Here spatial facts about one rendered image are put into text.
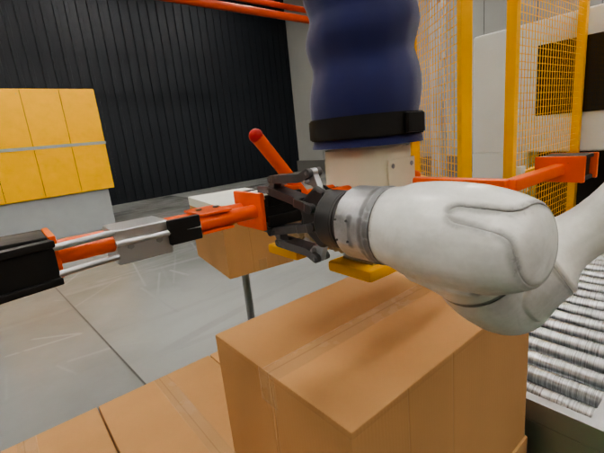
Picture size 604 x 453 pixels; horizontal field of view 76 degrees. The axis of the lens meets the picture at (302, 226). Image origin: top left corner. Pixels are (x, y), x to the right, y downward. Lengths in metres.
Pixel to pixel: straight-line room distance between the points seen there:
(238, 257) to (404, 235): 1.78
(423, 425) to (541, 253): 0.45
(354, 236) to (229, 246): 1.68
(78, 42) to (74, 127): 4.11
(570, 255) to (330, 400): 0.38
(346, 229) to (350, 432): 0.29
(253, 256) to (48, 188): 5.95
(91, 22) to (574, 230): 11.63
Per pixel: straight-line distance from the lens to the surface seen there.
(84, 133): 7.90
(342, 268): 0.66
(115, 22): 12.06
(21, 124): 7.74
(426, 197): 0.38
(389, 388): 0.66
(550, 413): 1.25
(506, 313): 0.48
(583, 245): 0.51
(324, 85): 0.73
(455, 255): 0.35
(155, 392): 1.50
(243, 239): 2.10
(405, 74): 0.74
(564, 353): 1.62
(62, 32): 11.57
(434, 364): 0.72
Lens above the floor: 1.34
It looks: 13 degrees down
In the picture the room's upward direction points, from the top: 6 degrees counter-clockwise
